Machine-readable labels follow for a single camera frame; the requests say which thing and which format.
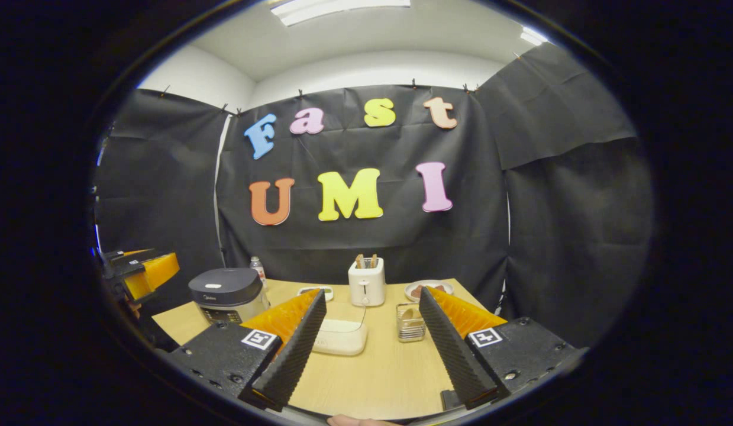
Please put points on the white divided bean dish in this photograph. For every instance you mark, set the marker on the white divided bean dish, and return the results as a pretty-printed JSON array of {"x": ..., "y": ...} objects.
[{"x": 316, "y": 291}]

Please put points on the small clear bottle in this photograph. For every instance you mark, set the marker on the small clear bottle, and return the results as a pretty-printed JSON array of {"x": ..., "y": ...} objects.
[{"x": 258, "y": 273}]

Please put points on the white round plate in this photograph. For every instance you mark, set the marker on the white round plate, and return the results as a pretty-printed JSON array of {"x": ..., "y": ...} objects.
[{"x": 443, "y": 294}]

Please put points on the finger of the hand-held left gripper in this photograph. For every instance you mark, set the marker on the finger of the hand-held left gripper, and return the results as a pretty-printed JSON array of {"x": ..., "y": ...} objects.
[{"x": 153, "y": 275}]

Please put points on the dark grey rice cooker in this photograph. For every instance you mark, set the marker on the dark grey rice cooker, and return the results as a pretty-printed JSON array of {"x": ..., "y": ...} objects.
[{"x": 227, "y": 290}]

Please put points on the small ceiling light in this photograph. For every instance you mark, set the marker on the small ceiling light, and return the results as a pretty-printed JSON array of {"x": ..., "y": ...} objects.
[{"x": 533, "y": 36}]

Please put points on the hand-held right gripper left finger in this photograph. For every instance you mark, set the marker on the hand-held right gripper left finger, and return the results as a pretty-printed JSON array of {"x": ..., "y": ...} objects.
[{"x": 295, "y": 355}]

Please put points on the black backdrop cloth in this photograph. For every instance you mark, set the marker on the black backdrop cloth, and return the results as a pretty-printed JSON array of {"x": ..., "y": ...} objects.
[{"x": 549, "y": 236}]

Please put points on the white toaster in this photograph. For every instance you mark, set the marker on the white toaster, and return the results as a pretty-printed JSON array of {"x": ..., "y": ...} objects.
[{"x": 367, "y": 287}]

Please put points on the wooden spoon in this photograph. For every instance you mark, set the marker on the wooden spoon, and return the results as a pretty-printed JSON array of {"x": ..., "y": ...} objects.
[{"x": 410, "y": 319}]

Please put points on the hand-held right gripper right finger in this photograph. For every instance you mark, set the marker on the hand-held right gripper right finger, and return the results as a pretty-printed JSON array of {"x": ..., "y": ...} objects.
[{"x": 452, "y": 355}]

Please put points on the ceiling light panel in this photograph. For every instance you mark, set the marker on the ceiling light panel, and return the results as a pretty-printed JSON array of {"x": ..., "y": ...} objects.
[{"x": 342, "y": 9}]

